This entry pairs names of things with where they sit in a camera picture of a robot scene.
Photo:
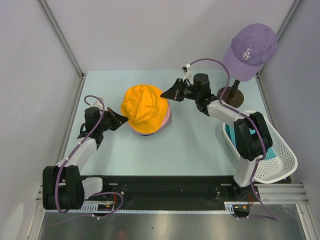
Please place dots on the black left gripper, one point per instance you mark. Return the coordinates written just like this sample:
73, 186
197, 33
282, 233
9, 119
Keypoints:
117, 119

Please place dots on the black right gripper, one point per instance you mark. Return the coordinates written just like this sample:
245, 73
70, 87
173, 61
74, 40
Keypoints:
174, 92

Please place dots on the pink bucket hat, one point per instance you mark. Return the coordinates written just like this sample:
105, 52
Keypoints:
166, 119

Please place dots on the purple bucket hat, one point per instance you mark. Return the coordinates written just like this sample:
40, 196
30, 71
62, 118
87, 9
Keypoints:
147, 134

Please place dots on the yellow hat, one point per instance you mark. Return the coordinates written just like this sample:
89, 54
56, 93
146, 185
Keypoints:
144, 107

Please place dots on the purple baseball cap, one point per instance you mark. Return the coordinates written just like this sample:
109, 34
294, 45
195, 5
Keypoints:
252, 48

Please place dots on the teal cap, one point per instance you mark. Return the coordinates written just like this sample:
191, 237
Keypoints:
270, 154

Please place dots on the grey bucket hat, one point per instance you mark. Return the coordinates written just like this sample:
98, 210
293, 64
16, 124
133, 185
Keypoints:
170, 118

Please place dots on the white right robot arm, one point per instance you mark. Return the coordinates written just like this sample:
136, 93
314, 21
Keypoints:
252, 136

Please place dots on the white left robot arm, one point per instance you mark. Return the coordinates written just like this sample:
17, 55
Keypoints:
63, 186

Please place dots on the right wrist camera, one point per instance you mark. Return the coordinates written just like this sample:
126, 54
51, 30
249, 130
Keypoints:
187, 75

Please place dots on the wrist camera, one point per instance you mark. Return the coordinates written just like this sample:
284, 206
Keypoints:
187, 75
99, 103

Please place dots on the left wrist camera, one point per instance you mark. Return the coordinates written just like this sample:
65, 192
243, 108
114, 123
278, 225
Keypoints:
99, 103

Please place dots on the aluminium frame rail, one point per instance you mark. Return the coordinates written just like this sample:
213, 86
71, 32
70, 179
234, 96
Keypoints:
53, 23

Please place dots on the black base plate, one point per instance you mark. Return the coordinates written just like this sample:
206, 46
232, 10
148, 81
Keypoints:
179, 188

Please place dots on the white slotted cable duct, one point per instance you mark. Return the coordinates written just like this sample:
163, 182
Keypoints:
104, 207

